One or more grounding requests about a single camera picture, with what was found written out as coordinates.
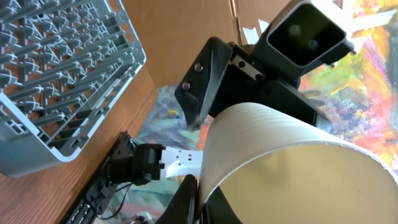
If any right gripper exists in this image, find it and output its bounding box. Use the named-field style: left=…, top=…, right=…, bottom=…
left=209, top=43, right=332, bottom=133

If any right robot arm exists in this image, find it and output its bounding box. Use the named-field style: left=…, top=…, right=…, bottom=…
left=108, top=37, right=331, bottom=185

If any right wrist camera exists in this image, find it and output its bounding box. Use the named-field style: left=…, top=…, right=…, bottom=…
left=251, top=1, right=354, bottom=81

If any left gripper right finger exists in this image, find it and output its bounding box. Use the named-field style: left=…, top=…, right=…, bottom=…
left=175, top=37, right=233, bottom=130

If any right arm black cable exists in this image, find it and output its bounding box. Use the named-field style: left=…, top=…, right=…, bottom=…
left=90, top=182, right=134, bottom=222

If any grey plastic dish rack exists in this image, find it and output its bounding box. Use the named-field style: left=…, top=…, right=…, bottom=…
left=1, top=0, right=146, bottom=177

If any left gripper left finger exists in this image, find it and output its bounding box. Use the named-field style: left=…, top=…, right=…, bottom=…
left=155, top=174, right=198, bottom=224

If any white cup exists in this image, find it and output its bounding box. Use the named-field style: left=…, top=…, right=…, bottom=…
left=198, top=103, right=397, bottom=223

